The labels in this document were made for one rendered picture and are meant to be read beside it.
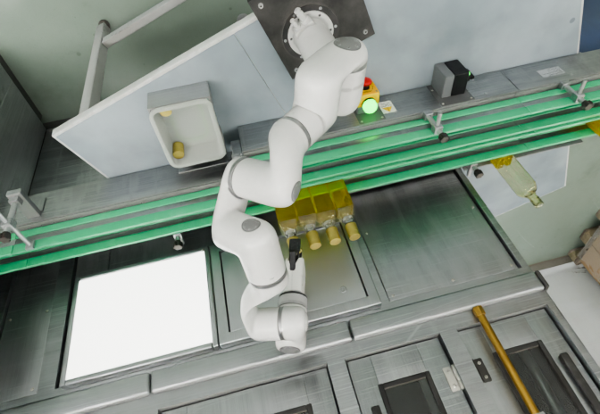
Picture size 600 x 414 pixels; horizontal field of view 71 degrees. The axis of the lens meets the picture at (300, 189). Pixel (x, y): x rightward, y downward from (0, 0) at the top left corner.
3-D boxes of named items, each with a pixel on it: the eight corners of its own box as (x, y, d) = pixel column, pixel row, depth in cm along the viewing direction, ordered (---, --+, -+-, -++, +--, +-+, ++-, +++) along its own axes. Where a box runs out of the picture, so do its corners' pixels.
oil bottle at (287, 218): (270, 189, 139) (282, 240, 125) (267, 178, 135) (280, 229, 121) (286, 186, 140) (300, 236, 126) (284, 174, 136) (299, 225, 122)
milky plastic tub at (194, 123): (170, 151, 134) (171, 169, 129) (145, 93, 118) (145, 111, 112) (224, 139, 136) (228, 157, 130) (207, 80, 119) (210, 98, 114)
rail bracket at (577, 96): (554, 87, 136) (581, 111, 127) (562, 67, 130) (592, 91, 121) (565, 85, 136) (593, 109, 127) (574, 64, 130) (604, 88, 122)
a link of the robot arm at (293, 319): (262, 333, 93) (304, 331, 91) (266, 289, 100) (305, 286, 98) (279, 357, 104) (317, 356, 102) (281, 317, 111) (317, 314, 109)
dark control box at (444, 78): (429, 84, 139) (441, 98, 134) (433, 62, 133) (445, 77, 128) (453, 78, 140) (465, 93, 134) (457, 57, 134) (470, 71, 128)
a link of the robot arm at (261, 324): (287, 254, 90) (305, 317, 102) (231, 259, 93) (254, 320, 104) (283, 285, 84) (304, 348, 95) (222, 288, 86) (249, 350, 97)
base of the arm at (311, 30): (270, 24, 109) (285, 55, 99) (309, -9, 105) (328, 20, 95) (304, 62, 120) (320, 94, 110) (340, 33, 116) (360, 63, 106)
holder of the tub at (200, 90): (177, 161, 139) (178, 178, 134) (147, 92, 118) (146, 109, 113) (228, 150, 140) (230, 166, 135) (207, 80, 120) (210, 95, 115)
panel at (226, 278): (79, 282, 136) (63, 390, 113) (74, 277, 134) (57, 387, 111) (346, 218, 144) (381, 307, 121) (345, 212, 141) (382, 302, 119)
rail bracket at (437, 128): (419, 117, 131) (437, 144, 123) (421, 97, 126) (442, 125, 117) (430, 114, 132) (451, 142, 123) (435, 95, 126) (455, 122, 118)
